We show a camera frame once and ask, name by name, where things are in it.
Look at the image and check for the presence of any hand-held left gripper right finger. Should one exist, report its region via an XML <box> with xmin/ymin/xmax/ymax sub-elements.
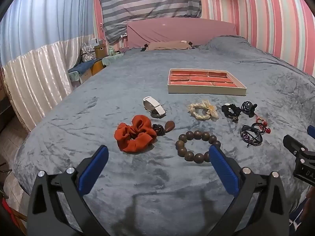
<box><xmin>209</xmin><ymin>145</ymin><xmax>290</xmax><ymax>236</ymax></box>

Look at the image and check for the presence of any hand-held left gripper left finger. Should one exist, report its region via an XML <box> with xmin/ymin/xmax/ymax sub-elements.
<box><xmin>27</xmin><ymin>145</ymin><xmax>110</xmax><ymax>236</ymax></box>

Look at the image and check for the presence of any red bead black hair tie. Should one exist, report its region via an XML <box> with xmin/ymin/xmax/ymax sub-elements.
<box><xmin>251</xmin><ymin>114</ymin><xmax>271</xmax><ymax>135</ymax></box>

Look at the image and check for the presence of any wooden bead bracelet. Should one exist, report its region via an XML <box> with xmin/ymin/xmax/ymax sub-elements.
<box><xmin>175</xmin><ymin>130</ymin><xmax>221</xmax><ymax>164</ymax></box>

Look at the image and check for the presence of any purple spiral black cord bracelet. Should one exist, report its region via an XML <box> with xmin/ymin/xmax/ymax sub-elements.
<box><xmin>240</xmin><ymin>125</ymin><xmax>263</xmax><ymax>147</ymax></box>

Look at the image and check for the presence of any orange fabric scrunchie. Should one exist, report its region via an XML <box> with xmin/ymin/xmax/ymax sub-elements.
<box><xmin>114</xmin><ymin>115</ymin><xmax>158</xmax><ymax>152</ymax></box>

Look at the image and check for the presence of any brown pendant braided cord necklace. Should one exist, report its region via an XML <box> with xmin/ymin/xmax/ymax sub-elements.
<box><xmin>151</xmin><ymin>120</ymin><xmax>176</xmax><ymax>137</ymax></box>

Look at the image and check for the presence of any white tray with red lining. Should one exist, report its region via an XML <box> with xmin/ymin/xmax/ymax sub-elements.
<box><xmin>167</xmin><ymin>69</ymin><xmax>247</xmax><ymax>96</ymax></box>

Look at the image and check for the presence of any person's right forearm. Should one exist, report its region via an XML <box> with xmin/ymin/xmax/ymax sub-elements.
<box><xmin>305</xmin><ymin>186</ymin><xmax>315</xmax><ymax>214</ymax></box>

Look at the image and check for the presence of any cream satin scrunchie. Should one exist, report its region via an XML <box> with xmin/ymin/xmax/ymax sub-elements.
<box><xmin>187</xmin><ymin>100</ymin><xmax>219</xmax><ymax>121</ymax></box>

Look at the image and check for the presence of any grey plush blanket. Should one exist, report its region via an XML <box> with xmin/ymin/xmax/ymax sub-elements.
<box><xmin>13</xmin><ymin>36</ymin><xmax>315</xmax><ymax>236</ymax></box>

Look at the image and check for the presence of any blue folded cloth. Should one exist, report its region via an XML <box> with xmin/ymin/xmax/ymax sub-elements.
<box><xmin>68</xmin><ymin>60</ymin><xmax>97</xmax><ymax>74</ymax></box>

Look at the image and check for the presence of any white satin curtain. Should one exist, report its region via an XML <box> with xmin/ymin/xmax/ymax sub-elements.
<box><xmin>0</xmin><ymin>38</ymin><xmax>83</xmax><ymax>131</ymax></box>

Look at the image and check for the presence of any patterned storage box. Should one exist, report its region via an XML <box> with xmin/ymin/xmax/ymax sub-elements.
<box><xmin>81</xmin><ymin>43</ymin><xmax>96</xmax><ymax>62</ymax></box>

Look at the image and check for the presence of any brown cardboard box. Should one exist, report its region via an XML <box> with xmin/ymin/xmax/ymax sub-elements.
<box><xmin>95</xmin><ymin>44</ymin><xmax>107</xmax><ymax>58</ymax></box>

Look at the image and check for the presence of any brown pillow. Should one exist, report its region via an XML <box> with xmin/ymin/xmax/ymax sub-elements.
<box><xmin>148</xmin><ymin>40</ymin><xmax>194</xmax><ymax>51</ymax></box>

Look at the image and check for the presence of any pink pillow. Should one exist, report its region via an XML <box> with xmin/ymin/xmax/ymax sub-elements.
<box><xmin>127</xmin><ymin>18</ymin><xmax>238</xmax><ymax>50</ymax></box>

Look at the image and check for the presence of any grey striped hanging cloth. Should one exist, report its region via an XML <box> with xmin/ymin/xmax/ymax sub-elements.
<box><xmin>95</xmin><ymin>0</ymin><xmax>202</xmax><ymax>43</ymax></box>

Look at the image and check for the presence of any black looped cord hair tie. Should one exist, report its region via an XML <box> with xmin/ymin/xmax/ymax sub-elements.
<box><xmin>241</xmin><ymin>101</ymin><xmax>258</xmax><ymax>118</ymax></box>

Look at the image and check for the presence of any black hair tie with charm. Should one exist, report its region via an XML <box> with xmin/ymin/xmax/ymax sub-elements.
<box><xmin>221</xmin><ymin>103</ymin><xmax>243</xmax><ymax>123</ymax></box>

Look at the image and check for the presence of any white strap wristwatch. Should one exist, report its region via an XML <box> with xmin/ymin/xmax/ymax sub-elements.
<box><xmin>143</xmin><ymin>96</ymin><xmax>166</xmax><ymax>118</ymax></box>

